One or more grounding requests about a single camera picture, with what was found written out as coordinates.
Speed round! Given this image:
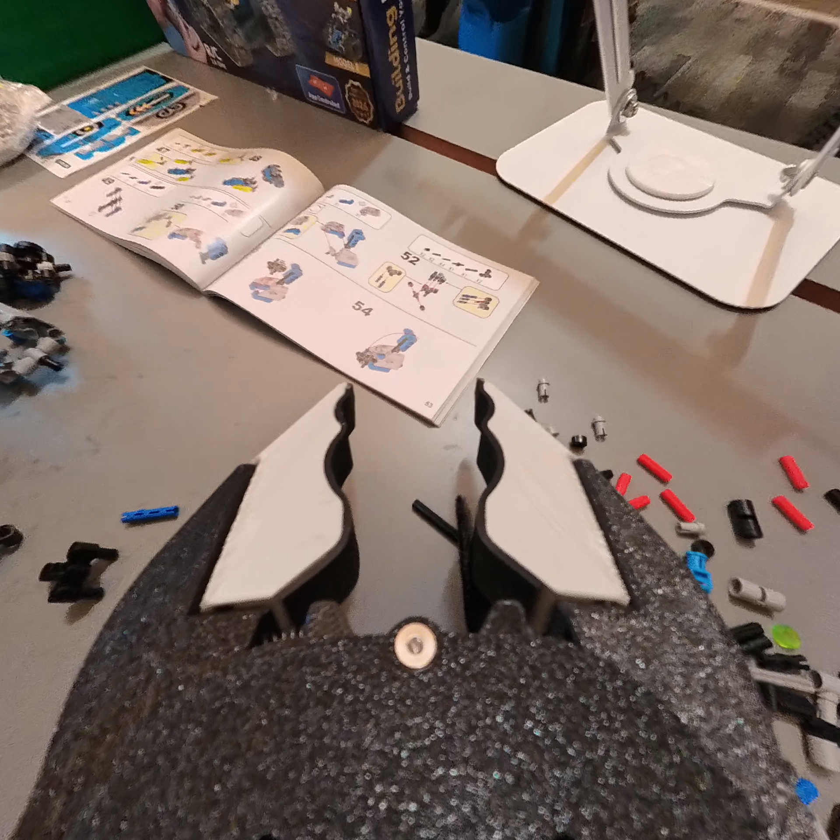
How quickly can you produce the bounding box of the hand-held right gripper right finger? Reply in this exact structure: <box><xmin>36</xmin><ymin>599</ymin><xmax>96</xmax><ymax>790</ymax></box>
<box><xmin>462</xmin><ymin>378</ymin><xmax>632</xmax><ymax>627</ymax></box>

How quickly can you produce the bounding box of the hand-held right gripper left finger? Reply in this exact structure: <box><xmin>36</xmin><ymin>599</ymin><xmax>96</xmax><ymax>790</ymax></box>
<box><xmin>199</xmin><ymin>382</ymin><xmax>362</xmax><ymax>624</ymax></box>

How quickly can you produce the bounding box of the black axle rod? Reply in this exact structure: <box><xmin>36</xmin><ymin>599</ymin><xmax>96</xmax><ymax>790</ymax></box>
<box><xmin>411</xmin><ymin>500</ymin><xmax>462</xmax><ymax>546</ymax></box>

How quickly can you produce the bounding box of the white desk lamp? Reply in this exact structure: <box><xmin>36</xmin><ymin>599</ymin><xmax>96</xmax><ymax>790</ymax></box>
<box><xmin>495</xmin><ymin>0</ymin><xmax>840</xmax><ymax>311</ymax></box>

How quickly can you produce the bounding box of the pile of small building pieces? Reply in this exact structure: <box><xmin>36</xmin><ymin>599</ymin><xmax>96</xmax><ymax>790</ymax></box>
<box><xmin>525</xmin><ymin>377</ymin><xmax>840</xmax><ymax>808</ymax></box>

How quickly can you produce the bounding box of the black T-shaped beam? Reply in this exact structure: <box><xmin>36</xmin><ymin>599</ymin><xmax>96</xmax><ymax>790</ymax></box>
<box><xmin>38</xmin><ymin>541</ymin><xmax>121</xmax><ymax>603</ymax></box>

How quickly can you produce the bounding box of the open instruction booklet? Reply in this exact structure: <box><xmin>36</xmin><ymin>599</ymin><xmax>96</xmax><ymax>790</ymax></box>
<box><xmin>51</xmin><ymin>128</ymin><xmax>540</xmax><ymax>427</ymax></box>

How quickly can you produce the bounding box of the blue and grey toy assembly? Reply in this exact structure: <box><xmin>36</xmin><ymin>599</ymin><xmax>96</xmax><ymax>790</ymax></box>
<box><xmin>0</xmin><ymin>315</ymin><xmax>71</xmax><ymax>388</ymax></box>

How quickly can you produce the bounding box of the yellow and blue toy assembly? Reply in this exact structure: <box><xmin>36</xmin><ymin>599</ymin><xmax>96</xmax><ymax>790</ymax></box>
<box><xmin>0</xmin><ymin>239</ymin><xmax>73</xmax><ymax>304</ymax></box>

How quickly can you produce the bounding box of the blue sticker sheet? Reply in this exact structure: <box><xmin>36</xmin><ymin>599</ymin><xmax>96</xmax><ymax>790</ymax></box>
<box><xmin>26</xmin><ymin>66</ymin><xmax>219</xmax><ymax>178</ymax></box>

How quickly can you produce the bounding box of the silvery bubble wrap bag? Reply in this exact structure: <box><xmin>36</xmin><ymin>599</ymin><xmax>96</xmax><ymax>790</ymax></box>
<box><xmin>0</xmin><ymin>75</ymin><xmax>55</xmax><ymax>166</ymax></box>

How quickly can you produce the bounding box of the dark blue robot kit box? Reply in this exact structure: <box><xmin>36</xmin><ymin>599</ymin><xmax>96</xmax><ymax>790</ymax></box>
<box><xmin>146</xmin><ymin>0</ymin><xmax>421</xmax><ymax>132</ymax></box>

